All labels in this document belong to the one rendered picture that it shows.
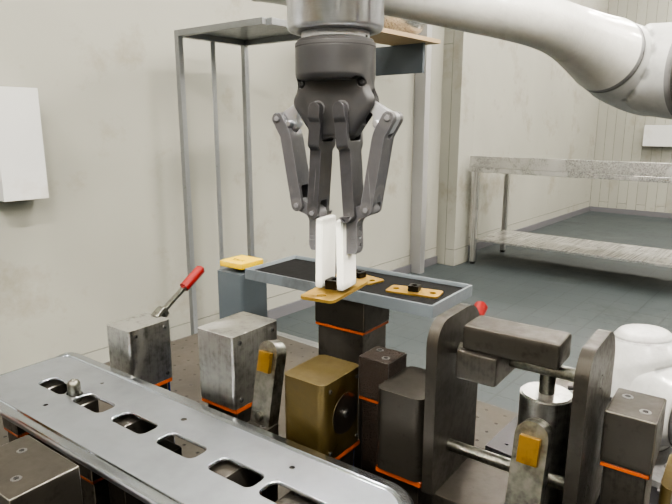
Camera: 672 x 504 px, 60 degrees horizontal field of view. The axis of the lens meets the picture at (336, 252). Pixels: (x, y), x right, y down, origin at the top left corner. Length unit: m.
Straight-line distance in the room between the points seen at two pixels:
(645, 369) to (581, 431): 0.56
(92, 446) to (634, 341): 0.93
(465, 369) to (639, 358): 0.56
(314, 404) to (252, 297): 0.38
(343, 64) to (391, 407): 0.44
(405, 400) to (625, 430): 0.25
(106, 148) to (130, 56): 0.53
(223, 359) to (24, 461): 0.28
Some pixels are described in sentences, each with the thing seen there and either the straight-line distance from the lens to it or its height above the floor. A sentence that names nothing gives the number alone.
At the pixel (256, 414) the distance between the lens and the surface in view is 0.88.
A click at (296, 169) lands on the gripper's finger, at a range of 0.58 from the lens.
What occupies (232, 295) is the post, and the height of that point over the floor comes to 1.10.
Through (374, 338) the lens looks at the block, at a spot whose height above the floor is 1.07.
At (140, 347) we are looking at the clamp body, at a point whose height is 1.03.
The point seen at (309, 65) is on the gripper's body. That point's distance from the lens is 0.54.
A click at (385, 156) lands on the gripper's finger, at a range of 0.55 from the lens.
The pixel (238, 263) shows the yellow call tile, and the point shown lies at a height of 1.16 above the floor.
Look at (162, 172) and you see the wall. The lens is 3.64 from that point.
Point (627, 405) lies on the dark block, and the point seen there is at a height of 1.12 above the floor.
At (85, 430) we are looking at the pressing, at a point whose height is 1.00.
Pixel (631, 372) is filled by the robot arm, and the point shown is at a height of 0.97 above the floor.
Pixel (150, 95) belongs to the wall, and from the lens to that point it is 3.61.
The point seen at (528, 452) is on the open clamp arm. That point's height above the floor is 1.08.
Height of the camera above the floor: 1.41
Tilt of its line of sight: 12 degrees down
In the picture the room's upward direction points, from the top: straight up
